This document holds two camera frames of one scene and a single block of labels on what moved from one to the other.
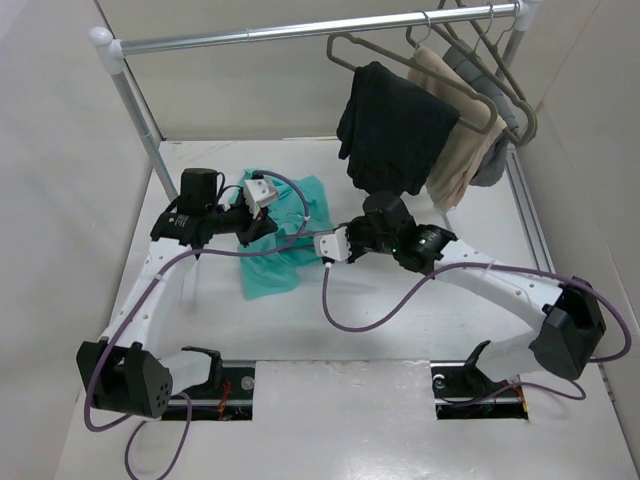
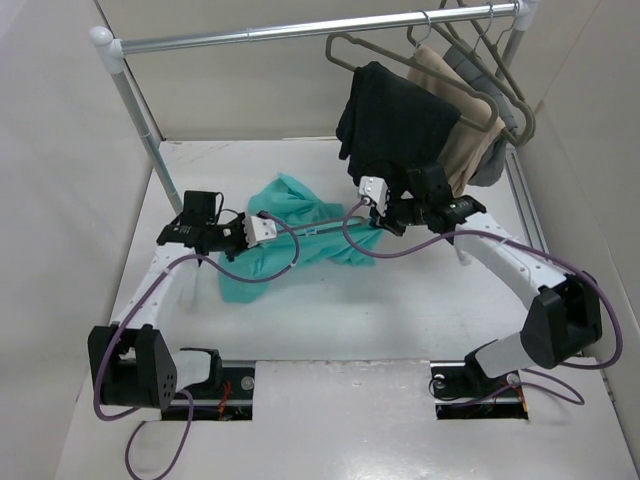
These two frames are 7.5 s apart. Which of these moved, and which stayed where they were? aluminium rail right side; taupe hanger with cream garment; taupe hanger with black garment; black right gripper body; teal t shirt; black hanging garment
Moved: black right gripper body; teal t shirt
Stayed: taupe hanger with black garment; black hanging garment; taupe hanger with cream garment; aluminium rail right side
